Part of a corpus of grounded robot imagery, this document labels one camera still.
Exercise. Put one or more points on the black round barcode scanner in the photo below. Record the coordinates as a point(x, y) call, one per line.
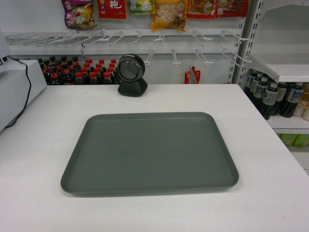
point(131, 69)

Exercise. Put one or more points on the grey rectangular serving tray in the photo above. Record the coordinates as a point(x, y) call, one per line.
point(149, 154)

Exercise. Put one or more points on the white checkout table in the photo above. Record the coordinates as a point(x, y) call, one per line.
point(272, 194)

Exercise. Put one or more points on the white metal store shelf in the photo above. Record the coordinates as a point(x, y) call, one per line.
point(278, 45)

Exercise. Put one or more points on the purple hanging snack bag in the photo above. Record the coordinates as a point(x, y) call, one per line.
point(78, 14)

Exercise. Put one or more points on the red sauce pouch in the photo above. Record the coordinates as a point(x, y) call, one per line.
point(192, 76)

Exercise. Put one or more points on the white peg hook rack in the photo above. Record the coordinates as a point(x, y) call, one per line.
point(138, 41)

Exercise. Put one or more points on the white cash register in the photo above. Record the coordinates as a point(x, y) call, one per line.
point(20, 82)

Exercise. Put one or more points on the yellow chips bag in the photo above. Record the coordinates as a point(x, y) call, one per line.
point(169, 14)

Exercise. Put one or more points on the red hanging snack bag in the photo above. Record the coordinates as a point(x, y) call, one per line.
point(111, 9)

